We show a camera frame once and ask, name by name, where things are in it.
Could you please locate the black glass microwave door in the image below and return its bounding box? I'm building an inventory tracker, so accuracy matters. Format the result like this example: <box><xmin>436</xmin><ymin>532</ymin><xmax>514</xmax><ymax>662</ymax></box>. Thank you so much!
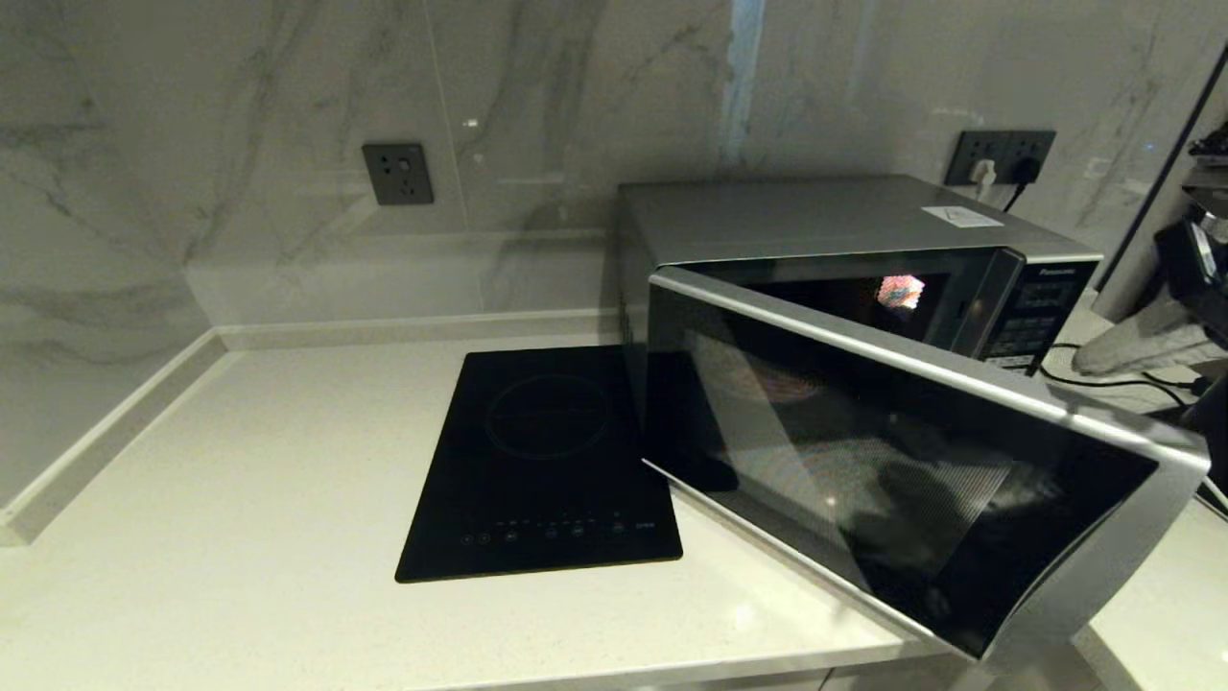
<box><xmin>645</xmin><ymin>267</ymin><xmax>1212</xmax><ymax>665</ymax></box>

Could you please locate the black appliance base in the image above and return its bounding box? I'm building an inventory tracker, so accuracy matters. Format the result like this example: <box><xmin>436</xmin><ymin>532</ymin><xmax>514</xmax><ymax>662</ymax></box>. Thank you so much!
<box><xmin>1182</xmin><ymin>376</ymin><xmax>1228</xmax><ymax>438</ymax></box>

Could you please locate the black power plug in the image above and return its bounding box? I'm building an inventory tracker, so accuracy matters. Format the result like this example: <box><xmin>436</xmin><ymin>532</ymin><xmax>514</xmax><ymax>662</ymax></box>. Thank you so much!
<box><xmin>1004</xmin><ymin>155</ymin><xmax>1042</xmax><ymax>212</ymax></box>

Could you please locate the white sticker label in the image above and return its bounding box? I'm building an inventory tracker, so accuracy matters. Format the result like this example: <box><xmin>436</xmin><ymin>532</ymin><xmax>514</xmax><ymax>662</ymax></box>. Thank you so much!
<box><xmin>921</xmin><ymin>205</ymin><xmax>1005</xmax><ymax>229</ymax></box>

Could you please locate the black induction cooktop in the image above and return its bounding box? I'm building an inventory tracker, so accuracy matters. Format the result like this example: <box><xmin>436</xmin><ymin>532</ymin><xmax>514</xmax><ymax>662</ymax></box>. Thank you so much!
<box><xmin>395</xmin><ymin>345</ymin><xmax>683</xmax><ymax>584</ymax></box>

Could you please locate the thin black power cable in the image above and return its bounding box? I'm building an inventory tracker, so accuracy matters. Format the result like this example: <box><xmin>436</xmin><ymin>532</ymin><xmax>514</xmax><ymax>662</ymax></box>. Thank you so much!
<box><xmin>1041</xmin><ymin>343</ymin><xmax>1212</xmax><ymax>405</ymax></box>

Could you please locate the grey double wall socket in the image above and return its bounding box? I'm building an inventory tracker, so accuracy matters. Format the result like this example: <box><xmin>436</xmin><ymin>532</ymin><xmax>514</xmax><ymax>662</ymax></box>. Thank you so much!
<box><xmin>945</xmin><ymin>130</ymin><xmax>1056</xmax><ymax>187</ymax></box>

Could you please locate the grey single wall socket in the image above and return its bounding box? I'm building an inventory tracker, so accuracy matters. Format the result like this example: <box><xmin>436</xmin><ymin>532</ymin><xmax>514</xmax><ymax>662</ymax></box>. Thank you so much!
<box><xmin>362</xmin><ymin>143</ymin><xmax>435</xmax><ymax>206</ymax></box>

